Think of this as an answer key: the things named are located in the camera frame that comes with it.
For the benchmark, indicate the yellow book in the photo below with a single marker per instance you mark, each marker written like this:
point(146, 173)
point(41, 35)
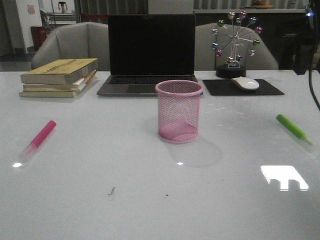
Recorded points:
point(61, 71)
point(48, 94)

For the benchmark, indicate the fruit bowl on counter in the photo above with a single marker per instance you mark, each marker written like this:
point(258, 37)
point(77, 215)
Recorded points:
point(261, 4)

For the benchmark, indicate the red barrier belt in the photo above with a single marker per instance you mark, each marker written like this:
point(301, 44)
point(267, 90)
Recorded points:
point(94, 16)

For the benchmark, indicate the white middle book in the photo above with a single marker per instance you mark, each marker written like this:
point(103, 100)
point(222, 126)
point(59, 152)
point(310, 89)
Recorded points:
point(76, 86)

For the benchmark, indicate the pink highlighter pen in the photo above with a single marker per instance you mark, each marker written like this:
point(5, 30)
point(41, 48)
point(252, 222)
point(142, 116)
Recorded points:
point(35, 143)

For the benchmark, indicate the pink mesh pen holder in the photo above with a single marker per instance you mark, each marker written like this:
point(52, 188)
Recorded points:
point(178, 110)

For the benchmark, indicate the red trash bin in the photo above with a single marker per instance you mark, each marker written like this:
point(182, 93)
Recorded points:
point(39, 36)

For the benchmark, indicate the grey laptop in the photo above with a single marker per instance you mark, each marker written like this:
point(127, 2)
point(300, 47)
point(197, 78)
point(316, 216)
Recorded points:
point(146, 49)

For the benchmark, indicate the ferris wheel desk toy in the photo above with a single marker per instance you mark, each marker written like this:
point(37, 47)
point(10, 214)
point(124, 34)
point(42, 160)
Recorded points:
point(234, 43)

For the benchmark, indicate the white computer mouse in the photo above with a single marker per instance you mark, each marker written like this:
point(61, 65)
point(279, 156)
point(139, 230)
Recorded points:
point(245, 83)

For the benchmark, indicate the grey armchair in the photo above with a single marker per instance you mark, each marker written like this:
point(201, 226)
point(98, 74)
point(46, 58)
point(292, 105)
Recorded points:
point(205, 59)
point(76, 41)

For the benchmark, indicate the yellow top book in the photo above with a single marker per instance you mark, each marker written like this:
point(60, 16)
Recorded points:
point(61, 71)

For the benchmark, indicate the yellow bottom book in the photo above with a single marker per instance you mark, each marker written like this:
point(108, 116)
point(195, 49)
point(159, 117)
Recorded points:
point(48, 94)

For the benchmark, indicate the green highlighter pen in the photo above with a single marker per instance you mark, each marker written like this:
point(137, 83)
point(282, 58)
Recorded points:
point(294, 129)

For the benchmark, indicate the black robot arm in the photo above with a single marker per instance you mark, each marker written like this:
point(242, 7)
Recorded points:
point(306, 33)

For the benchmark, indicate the grey armchair left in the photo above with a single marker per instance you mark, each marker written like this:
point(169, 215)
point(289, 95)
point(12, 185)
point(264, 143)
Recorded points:
point(76, 41)

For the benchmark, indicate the grey armchair right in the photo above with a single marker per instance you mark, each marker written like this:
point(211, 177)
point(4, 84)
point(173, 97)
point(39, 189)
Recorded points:
point(205, 59)

